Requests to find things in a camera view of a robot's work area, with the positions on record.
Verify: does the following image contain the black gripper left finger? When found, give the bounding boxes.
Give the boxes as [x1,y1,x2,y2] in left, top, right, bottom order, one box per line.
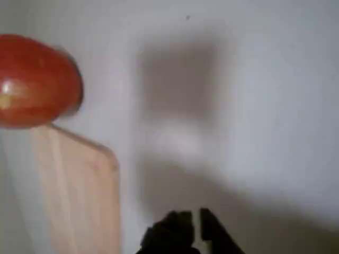
[136,210,200,254]

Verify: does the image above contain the light wooden cutting board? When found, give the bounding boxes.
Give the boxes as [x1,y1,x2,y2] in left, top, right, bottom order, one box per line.
[29,124,121,254]

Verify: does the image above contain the red apple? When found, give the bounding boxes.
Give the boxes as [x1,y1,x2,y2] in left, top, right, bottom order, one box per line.
[0,33,84,130]

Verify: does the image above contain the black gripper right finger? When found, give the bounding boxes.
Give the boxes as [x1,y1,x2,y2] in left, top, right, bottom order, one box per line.
[200,207,246,254]

